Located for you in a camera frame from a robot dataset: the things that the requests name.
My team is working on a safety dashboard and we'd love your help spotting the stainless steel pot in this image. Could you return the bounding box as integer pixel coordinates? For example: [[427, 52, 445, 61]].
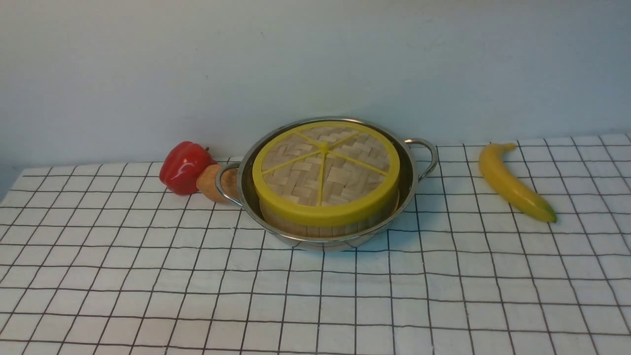
[[215, 116, 438, 252]]

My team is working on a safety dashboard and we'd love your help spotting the white checkered tablecloth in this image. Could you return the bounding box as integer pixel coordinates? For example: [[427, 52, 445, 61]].
[[0, 134, 631, 355]]

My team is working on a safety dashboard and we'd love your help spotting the red bell pepper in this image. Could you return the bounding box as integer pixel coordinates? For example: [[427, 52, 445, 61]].
[[159, 141, 218, 196]]

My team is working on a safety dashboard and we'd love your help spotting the yellow woven bamboo steamer lid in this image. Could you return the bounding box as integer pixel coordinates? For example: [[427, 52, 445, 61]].
[[251, 120, 401, 234]]

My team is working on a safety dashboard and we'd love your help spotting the yellow rimmed bamboo steamer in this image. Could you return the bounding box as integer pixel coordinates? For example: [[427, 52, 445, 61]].
[[259, 193, 399, 238]]

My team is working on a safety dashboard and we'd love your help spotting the yellow banana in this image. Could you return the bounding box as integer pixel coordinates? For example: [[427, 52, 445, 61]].
[[478, 143, 557, 224]]

